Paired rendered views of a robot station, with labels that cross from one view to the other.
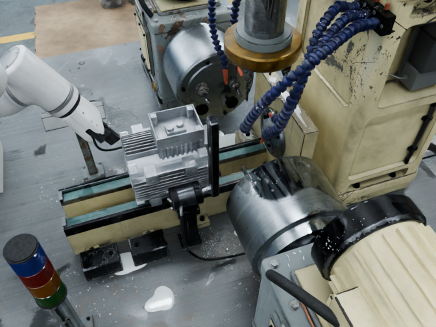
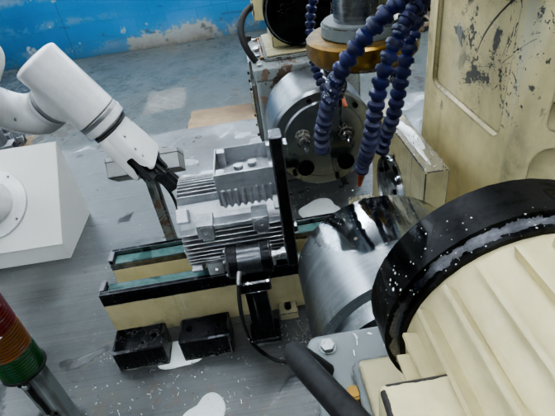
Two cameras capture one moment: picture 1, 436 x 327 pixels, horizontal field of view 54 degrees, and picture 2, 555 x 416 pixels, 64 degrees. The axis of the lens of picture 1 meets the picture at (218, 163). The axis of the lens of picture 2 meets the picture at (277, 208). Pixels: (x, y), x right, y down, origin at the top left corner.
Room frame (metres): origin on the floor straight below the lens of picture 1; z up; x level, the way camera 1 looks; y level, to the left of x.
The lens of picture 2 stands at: (0.12, -0.16, 1.54)
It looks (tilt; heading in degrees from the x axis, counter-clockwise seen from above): 36 degrees down; 18
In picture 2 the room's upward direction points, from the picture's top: 9 degrees counter-clockwise
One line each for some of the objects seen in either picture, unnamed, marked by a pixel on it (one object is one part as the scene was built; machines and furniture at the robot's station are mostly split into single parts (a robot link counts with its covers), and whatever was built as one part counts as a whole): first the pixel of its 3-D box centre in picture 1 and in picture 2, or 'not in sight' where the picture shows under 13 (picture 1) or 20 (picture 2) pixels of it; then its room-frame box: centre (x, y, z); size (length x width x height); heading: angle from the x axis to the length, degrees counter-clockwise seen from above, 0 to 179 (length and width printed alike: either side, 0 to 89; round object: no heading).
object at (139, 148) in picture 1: (164, 159); (236, 215); (0.78, 0.14, 1.02); 0.20 x 0.19 x 0.19; 109
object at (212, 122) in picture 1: (213, 159); (283, 202); (0.68, 0.01, 1.12); 0.04 x 0.03 x 0.26; 109
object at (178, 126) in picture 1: (176, 132); (248, 173); (0.79, 0.11, 1.11); 0.12 x 0.11 x 0.07; 109
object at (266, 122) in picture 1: (271, 132); (389, 190); (0.88, -0.15, 1.02); 0.15 x 0.02 x 0.15; 19
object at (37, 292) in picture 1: (41, 279); (0, 337); (0.39, 0.34, 1.10); 0.06 x 0.06 x 0.04
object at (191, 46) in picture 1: (202, 62); (313, 115); (1.19, 0.05, 1.04); 0.37 x 0.25 x 0.25; 19
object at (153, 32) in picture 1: (182, 38); (301, 100); (1.41, 0.13, 0.99); 0.35 x 0.31 x 0.37; 19
